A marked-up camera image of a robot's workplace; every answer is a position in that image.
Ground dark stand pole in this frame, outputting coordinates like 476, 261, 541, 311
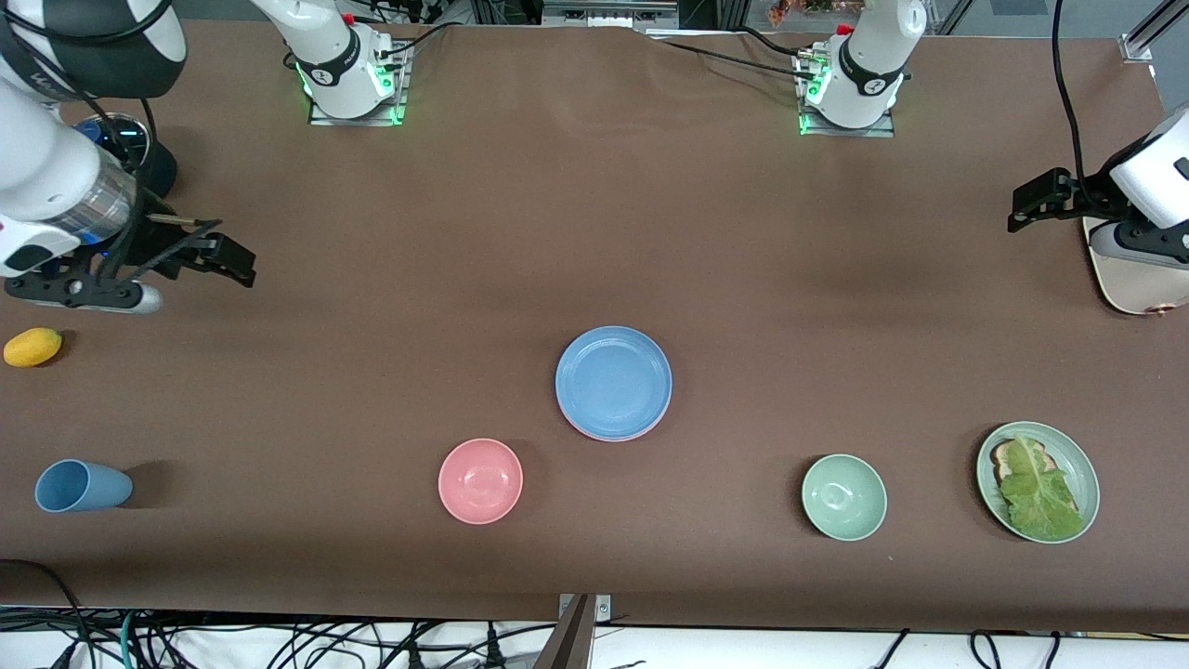
531, 595, 596, 669

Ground pink plate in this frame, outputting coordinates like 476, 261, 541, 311
563, 409, 670, 443

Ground thick black floor cable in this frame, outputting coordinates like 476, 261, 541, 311
0, 557, 92, 669

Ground blue cup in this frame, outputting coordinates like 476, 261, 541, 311
34, 459, 134, 514

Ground grey metal frame rail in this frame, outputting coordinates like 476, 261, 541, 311
543, 0, 680, 27

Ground pink bowl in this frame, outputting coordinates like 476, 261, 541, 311
438, 438, 524, 526

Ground black base cable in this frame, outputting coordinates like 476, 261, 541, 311
734, 26, 820, 60
376, 20, 465, 59
655, 39, 820, 79

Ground green plate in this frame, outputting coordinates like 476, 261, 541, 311
975, 421, 1101, 544

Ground green bowl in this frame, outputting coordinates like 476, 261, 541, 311
802, 453, 888, 542

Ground blue plate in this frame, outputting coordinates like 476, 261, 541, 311
555, 325, 673, 439

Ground aluminium profile bar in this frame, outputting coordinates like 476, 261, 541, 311
1119, 0, 1189, 64

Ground brown table cloth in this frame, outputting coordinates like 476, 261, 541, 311
0, 19, 1189, 635

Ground toasted bread slice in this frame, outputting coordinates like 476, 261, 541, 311
990, 439, 1057, 486

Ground green lettuce leaf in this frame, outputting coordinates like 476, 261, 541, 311
999, 434, 1085, 542

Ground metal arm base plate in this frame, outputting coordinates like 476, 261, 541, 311
308, 42, 411, 127
797, 51, 897, 138

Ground metal table edge bracket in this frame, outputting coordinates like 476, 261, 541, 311
557, 593, 613, 623

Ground orange artificial flowers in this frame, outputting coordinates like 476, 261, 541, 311
766, 0, 867, 27

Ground yellow mango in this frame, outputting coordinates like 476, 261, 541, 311
3, 327, 64, 368

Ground glass lid blue knob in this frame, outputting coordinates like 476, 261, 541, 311
79, 113, 150, 164

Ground black pot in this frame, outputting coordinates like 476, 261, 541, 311
74, 111, 179, 201

